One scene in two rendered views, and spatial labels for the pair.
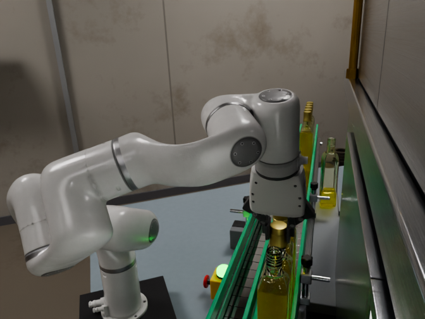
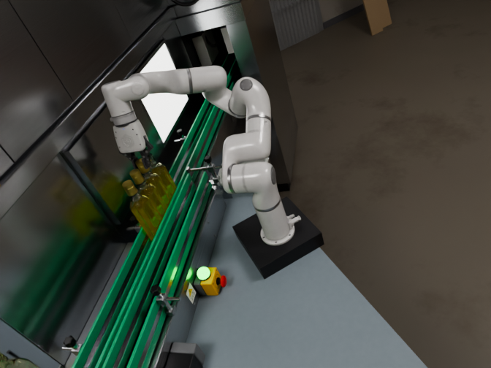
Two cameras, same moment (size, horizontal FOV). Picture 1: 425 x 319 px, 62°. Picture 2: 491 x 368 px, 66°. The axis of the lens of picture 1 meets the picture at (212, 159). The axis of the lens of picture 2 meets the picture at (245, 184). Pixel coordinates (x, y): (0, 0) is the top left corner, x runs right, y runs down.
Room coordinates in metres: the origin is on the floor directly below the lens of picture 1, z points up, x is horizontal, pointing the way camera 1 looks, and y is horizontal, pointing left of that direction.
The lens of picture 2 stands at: (1.74, 0.31, 1.81)
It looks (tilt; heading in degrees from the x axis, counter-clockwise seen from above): 38 degrees down; 186
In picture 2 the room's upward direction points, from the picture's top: 21 degrees counter-clockwise
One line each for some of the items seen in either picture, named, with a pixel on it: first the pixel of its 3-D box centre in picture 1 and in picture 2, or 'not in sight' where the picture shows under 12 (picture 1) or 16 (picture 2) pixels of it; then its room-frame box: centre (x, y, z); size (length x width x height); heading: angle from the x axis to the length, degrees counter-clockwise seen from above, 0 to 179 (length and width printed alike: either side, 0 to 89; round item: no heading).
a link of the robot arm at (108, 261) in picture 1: (117, 235); (257, 184); (0.79, 0.25, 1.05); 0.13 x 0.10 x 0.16; 71
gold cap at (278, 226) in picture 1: (278, 234); (142, 166); (0.61, -0.12, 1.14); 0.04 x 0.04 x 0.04
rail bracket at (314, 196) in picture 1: (319, 200); (75, 351); (1.14, -0.37, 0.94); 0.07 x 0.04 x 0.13; 72
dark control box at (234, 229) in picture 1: (242, 235); (185, 362); (1.18, -0.10, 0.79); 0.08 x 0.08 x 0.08; 72
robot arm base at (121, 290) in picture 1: (116, 287); (276, 215); (0.79, 0.28, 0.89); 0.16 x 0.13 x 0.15; 104
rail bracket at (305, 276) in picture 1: (314, 281); (136, 230); (0.71, -0.23, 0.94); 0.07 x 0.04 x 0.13; 72
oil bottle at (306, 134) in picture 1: (306, 140); not in sight; (1.61, -0.45, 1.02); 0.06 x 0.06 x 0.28; 72
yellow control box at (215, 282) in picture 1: (223, 285); (209, 281); (0.91, -0.01, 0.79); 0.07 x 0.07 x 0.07; 72
